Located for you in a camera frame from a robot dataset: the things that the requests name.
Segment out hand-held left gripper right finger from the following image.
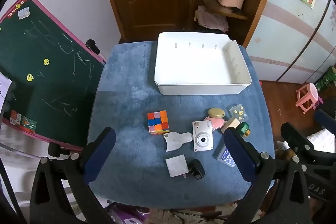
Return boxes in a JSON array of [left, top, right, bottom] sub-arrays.
[[223, 128, 313, 224]]

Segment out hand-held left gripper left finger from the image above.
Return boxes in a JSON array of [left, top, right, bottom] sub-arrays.
[[29, 127, 116, 224]]

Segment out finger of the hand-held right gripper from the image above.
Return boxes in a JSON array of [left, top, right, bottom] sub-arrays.
[[280, 122, 336, 164], [314, 110, 336, 127]]

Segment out green bottle with gold cap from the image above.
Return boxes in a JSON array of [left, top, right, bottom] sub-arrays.
[[236, 122, 251, 136]]

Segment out beige oval compact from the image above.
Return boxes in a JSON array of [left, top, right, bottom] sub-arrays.
[[208, 108, 226, 119]]

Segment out colourful puzzle cube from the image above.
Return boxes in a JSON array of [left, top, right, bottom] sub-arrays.
[[147, 110, 170, 135]]

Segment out white plastic storage bin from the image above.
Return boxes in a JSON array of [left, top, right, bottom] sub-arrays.
[[154, 32, 252, 96]]

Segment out clear case with blue print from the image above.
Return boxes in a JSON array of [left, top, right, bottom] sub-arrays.
[[217, 147, 237, 168]]

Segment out white shoe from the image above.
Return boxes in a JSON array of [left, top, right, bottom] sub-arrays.
[[307, 128, 336, 153]]

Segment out pink plastic stool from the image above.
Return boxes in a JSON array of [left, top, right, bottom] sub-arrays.
[[296, 83, 319, 114]]

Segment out beige rectangular box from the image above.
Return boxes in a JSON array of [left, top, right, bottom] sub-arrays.
[[220, 117, 240, 134]]

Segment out green printed bag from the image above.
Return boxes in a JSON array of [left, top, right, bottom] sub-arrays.
[[315, 65, 336, 92]]

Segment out pink round case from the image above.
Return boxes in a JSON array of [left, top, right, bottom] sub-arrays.
[[204, 116, 227, 131]]

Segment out clear case with yellow stickers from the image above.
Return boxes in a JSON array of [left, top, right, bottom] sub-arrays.
[[227, 104, 248, 121]]

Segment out black charger plug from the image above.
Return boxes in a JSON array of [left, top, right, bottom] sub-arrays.
[[188, 158, 206, 180]]

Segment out blue fluffy mat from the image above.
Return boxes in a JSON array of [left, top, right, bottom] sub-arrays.
[[87, 41, 276, 210]]

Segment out white square pad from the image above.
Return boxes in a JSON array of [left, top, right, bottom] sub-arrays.
[[165, 154, 188, 178]]

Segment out white plastic scraper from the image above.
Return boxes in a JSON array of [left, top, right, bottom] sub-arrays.
[[163, 132, 193, 152]]

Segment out pale blue wardrobe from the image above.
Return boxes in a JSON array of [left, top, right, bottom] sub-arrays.
[[245, 0, 336, 84]]

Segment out white paper sheet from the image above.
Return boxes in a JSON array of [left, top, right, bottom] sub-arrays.
[[0, 74, 13, 119]]

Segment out pink folded cloth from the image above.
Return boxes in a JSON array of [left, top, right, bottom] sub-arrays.
[[194, 6, 229, 32]]

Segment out white toy camera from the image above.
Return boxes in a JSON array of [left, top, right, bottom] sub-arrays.
[[192, 120, 214, 152]]

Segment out green chalkboard with pink frame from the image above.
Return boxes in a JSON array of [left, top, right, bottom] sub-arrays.
[[0, 0, 107, 152]]

